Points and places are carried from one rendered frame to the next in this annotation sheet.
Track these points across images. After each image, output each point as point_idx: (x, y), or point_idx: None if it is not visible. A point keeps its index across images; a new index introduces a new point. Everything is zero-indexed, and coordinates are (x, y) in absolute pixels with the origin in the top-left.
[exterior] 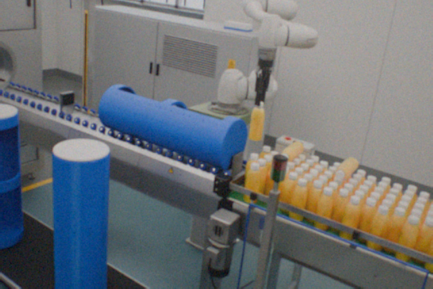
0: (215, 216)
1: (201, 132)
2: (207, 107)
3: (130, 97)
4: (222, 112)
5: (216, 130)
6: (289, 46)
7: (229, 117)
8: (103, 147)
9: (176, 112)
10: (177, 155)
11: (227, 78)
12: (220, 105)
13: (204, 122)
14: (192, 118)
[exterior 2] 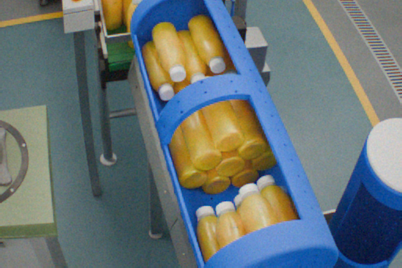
0: (262, 41)
1: (235, 25)
2: (12, 192)
3: (293, 169)
4: (9, 152)
5: (221, 2)
6: None
7: None
8: (377, 141)
9: (245, 60)
10: None
11: None
12: (1, 153)
13: (224, 15)
14: (232, 32)
